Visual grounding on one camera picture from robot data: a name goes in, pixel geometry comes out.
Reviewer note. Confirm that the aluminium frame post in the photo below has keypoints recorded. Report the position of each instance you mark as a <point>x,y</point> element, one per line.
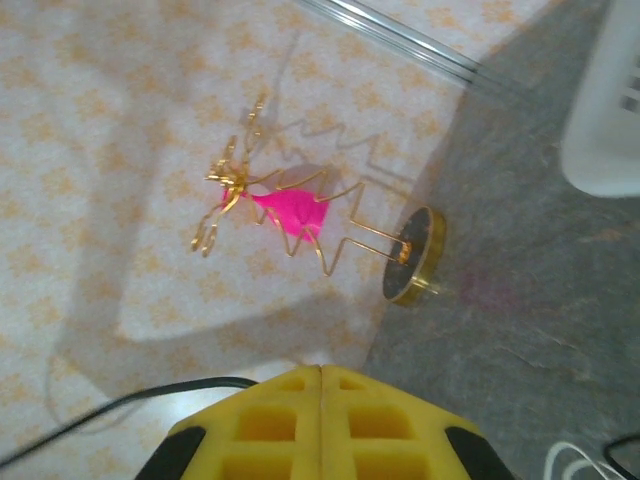
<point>400,40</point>

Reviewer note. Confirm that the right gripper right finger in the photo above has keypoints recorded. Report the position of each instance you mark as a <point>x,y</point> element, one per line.
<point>380,435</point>

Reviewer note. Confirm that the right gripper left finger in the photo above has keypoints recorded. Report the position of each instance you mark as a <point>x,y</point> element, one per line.
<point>265,435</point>

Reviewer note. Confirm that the white plastic basket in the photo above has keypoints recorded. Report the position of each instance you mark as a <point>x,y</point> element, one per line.
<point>600,125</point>

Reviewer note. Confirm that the pink plastic goblet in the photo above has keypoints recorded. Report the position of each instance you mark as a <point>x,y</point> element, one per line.
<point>295,210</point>

